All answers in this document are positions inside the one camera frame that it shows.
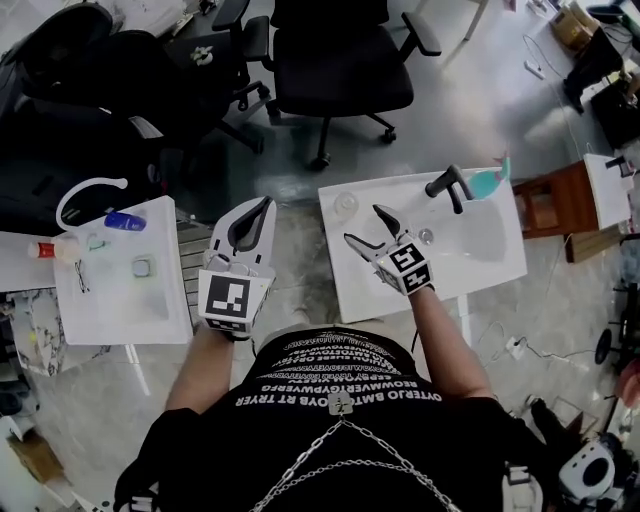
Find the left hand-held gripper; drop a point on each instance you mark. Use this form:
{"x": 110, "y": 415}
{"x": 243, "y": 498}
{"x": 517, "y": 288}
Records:
{"x": 227, "y": 300}

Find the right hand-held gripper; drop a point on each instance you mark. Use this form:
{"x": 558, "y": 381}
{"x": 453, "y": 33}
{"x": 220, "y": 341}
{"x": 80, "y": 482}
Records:
{"x": 407, "y": 267}

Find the blue bottle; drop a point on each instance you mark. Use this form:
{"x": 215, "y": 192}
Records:
{"x": 125, "y": 220}

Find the red label bottle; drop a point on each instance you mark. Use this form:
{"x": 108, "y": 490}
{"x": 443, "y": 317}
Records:
{"x": 50, "y": 249}

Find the person's right forearm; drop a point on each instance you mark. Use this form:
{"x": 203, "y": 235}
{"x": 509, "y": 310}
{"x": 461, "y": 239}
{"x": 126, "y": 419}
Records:
{"x": 450, "y": 345}

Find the person's left forearm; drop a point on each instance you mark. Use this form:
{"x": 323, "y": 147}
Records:
{"x": 200, "y": 370}

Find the square sink drain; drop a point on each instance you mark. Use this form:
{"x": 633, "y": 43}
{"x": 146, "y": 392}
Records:
{"x": 143, "y": 266}

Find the clear glass cup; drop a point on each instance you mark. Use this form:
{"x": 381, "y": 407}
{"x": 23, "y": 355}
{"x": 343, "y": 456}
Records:
{"x": 346, "y": 204}

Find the metal floor grate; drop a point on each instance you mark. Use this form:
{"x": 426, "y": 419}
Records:
{"x": 192, "y": 265}

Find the teal fish-shaped holder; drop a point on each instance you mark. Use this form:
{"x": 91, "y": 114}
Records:
{"x": 487, "y": 180}

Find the black-framed eyeglasses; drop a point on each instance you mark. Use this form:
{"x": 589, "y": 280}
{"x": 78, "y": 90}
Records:
{"x": 81, "y": 277}

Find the black office chair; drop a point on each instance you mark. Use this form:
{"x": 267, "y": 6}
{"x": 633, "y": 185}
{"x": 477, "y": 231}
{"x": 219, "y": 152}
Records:
{"x": 60, "y": 125}
{"x": 340, "y": 65}
{"x": 220, "y": 60}

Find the white curved faucet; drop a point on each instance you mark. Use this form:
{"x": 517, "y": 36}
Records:
{"x": 75, "y": 195}

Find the white crumpled item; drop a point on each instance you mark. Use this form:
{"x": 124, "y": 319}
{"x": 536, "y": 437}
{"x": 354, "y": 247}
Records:
{"x": 202, "y": 56}

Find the white floor socket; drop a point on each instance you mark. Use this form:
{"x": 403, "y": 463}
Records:
{"x": 516, "y": 347}

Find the brown wooden cabinet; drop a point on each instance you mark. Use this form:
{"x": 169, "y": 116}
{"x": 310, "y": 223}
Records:
{"x": 560, "y": 200}

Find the white power strip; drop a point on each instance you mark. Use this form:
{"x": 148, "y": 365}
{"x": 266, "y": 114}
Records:
{"x": 534, "y": 69}

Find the marble slab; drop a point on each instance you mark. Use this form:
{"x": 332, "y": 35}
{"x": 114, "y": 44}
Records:
{"x": 40, "y": 335}

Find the person's black printed shirt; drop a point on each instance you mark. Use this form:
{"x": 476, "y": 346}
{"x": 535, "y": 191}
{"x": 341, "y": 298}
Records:
{"x": 320, "y": 465}

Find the cardboard box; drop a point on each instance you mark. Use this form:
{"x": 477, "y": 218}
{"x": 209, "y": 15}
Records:
{"x": 572, "y": 22}

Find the white round device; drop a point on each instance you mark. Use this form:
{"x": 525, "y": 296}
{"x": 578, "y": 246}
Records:
{"x": 587, "y": 470}

